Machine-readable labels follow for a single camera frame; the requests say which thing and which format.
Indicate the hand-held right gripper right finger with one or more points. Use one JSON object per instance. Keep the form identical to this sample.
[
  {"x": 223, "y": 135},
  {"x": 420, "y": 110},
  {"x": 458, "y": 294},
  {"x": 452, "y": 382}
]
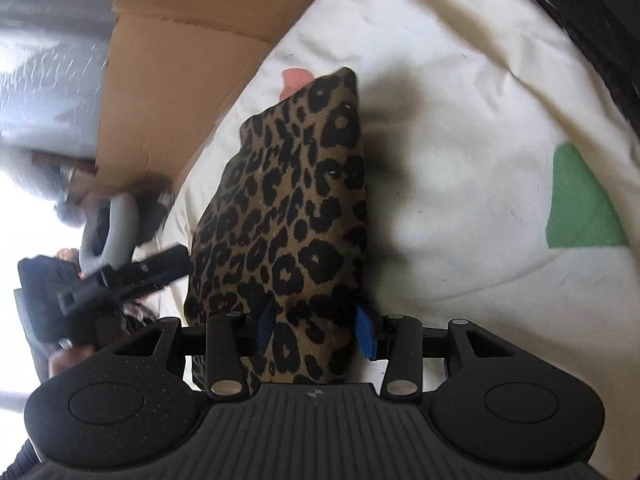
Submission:
[{"x": 365, "y": 334}]

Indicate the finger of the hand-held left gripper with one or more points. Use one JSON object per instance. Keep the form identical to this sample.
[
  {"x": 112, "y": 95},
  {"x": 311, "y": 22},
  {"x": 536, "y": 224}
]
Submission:
[{"x": 150, "y": 270}]

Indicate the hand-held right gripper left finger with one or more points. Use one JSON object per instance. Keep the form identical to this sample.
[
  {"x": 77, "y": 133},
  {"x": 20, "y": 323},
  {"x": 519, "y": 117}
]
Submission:
[{"x": 264, "y": 327}]

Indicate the leopard print skirt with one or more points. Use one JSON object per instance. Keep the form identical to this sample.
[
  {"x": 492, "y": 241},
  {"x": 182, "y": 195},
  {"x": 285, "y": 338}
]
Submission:
[{"x": 285, "y": 220}]

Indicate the person's left hand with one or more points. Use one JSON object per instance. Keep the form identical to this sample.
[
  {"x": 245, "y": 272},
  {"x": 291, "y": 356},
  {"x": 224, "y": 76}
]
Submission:
[{"x": 70, "y": 360}]

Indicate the small black cloth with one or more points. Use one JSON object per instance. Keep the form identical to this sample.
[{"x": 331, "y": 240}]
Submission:
[{"x": 155, "y": 215}]

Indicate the grey neck pillow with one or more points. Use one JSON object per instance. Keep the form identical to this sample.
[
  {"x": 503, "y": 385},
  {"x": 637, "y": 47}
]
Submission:
[{"x": 107, "y": 230}]

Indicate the white pillow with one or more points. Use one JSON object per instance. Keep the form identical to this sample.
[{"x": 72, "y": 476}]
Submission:
[{"x": 25, "y": 180}]

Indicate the flat brown cardboard sheet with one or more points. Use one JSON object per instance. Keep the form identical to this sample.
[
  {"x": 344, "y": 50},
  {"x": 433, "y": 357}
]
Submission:
[{"x": 175, "y": 85}]

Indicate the cream printed blanket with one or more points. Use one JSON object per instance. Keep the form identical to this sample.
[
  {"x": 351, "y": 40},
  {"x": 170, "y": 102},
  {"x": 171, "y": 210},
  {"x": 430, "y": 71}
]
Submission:
[{"x": 450, "y": 160}]

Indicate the grey wrapped panel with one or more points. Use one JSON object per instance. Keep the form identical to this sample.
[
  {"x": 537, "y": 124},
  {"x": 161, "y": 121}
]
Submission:
[{"x": 50, "y": 50}]

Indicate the black folded clothing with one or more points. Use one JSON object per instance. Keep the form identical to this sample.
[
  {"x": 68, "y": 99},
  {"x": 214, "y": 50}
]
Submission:
[{"x": 590, "y": 25}]

